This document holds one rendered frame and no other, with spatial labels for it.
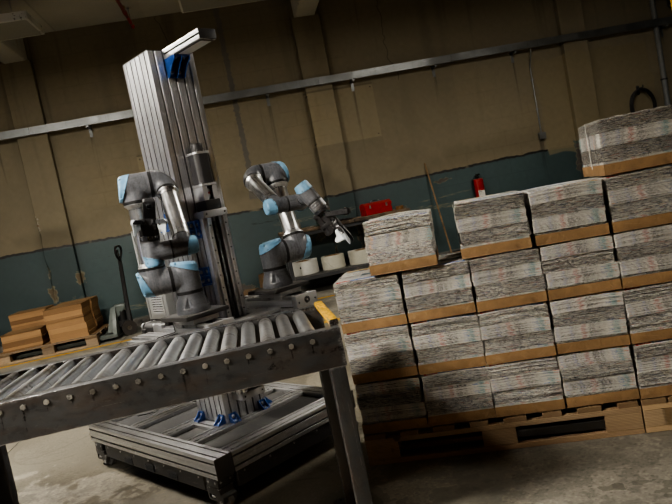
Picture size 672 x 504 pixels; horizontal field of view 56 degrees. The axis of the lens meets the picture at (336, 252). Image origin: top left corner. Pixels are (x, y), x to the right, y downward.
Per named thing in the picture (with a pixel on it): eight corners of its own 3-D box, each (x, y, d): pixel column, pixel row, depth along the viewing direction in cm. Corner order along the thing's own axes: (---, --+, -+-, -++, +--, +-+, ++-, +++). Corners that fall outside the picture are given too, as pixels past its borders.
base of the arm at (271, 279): (257, 289, 317) (253, 270, 316) (280, 283, 327) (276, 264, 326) (276, 288, 306) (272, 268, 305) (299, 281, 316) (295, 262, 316)
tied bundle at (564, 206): (525, 239, 295) (516, 190, 293) (591, 227, 289) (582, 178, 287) (535, 248, 258) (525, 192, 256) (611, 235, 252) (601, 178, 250)
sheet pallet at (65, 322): (112, 333, 867) (103, 293, 863) (98, 345, 786) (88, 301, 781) (22, 353, 852) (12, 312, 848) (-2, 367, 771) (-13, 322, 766)
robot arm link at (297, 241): (283, 266, 322) (253, 170, 334) (310, 260, 327) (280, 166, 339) (289, 259, 311) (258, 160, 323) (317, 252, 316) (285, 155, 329)
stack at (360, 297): (376, 432, 317) (344, 271, 310) (620, 401, 296) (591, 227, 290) (368, 467, 279) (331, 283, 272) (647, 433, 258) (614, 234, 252)
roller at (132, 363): (152, 355, 234) (149, 342, 234) (128, 388, 188) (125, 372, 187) (138, 358, 234) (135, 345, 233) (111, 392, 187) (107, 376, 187)
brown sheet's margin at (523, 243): (461, 249, 300) (459, 240, 300) (523, 238, 294) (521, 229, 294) (461, 259, 263) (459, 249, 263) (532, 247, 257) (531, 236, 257)
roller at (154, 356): (169, 351, 235) (166, 338, 235) (150, 383, 189) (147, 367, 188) (156, 354, 234) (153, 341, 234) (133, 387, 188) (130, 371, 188)
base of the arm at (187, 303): (170, 315, 282) (166, 294, 282) (199, 307, 293) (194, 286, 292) (188, 315, 272) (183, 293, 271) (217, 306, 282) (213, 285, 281)
